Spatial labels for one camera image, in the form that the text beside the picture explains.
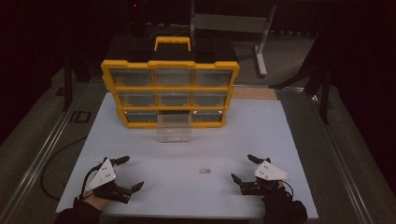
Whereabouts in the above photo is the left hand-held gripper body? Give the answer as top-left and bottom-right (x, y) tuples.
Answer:
(84, 158), (134, 204)

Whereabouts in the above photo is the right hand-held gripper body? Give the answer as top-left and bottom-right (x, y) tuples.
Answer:
(240, 160), (293, 197)

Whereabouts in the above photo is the person's left hand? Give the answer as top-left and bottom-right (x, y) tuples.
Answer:
(81, 189), (110, 212)

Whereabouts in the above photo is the person's right hand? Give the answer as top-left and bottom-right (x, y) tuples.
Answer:
(261, 186), (296, 216)

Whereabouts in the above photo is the clear plastic drawer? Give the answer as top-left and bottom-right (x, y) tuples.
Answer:
(156, 113), (193, 144)

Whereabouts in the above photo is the brown wooden board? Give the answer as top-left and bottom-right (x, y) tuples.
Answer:
(233, 87), (278, 101)

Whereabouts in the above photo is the set of closed clear drawers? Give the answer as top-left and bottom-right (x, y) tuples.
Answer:
(110, 68), (233, 124)

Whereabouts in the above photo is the dark metal stand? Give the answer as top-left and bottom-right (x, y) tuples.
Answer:
(61, 50), (75, 112)
(270, 29), (333, 125)

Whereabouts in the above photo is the yellow and black organizer cabinet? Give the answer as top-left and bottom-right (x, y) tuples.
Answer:
(101, 35), (241, 130)

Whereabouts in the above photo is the grey metal stand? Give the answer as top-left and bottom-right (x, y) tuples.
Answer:
(189, 0), (278, 77)

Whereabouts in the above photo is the dark device with red light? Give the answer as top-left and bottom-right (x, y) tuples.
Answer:
(129, 0), (148, 35)

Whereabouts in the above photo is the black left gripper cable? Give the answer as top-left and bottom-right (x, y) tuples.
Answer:
(79, 159), (109, 200)

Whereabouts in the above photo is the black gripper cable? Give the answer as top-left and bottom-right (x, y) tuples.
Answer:
(79, 159), (109, 200)
(280, 179), (295, 202)

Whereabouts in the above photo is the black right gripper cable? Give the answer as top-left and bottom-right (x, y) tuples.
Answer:
(280, 179), (295, 202)

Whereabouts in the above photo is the black cable on floor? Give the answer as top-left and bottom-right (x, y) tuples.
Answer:
(39, 135), (89, 202)

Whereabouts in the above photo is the aluminium rail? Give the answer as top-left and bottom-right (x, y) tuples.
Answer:
(0, 83), (90, 224)
(309, 92), (396, 224)

